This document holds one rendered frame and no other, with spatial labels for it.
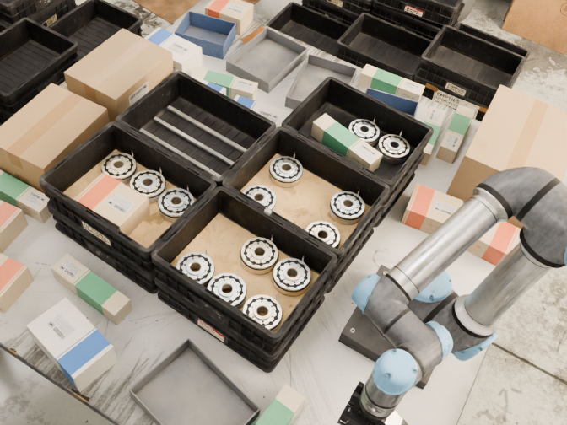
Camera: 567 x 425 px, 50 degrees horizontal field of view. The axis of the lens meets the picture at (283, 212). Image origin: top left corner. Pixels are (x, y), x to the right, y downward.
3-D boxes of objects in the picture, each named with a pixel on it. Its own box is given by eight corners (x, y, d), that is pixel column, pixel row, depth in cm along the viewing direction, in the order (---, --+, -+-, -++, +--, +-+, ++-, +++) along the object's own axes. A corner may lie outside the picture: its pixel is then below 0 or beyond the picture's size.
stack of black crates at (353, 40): (418, 95, 322) (437, 42, 295) (395, 129, 305) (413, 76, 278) (351, 65, 331) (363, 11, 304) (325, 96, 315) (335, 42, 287)
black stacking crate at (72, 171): (218, 209, 182) (218, 185, 173) (151, 278, 167) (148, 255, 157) (117, 147, 193) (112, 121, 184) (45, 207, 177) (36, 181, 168)
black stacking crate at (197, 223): (332, 279, 172) (338, 257, 163) (272, 360, 156) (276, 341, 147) (218, 210, 182) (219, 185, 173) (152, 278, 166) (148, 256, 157)
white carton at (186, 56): (140, 61, 235) (138, 42, 227) (160, 45, 241) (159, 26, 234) (182, 83, 230) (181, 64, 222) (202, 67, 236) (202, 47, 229)
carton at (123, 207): (150, 213, 177) (148, 197, 171) (122, 242, 170) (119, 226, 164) (106, 188, 181) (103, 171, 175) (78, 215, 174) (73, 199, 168)
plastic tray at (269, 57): (267, 94, 231) (268, 83, 227) (225, 70, 236) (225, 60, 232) (306, 57, 245) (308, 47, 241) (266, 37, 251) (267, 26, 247)
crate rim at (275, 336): (338, 260, 164) (340, 256, 162) (275, 345, 148) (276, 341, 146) (218, 189, 175) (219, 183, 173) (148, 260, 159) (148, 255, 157)
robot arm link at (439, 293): (413, 272, 171) (429, 248, 159) (449, 309, 166) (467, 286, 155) (383, 296, 165) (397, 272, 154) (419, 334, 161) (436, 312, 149)
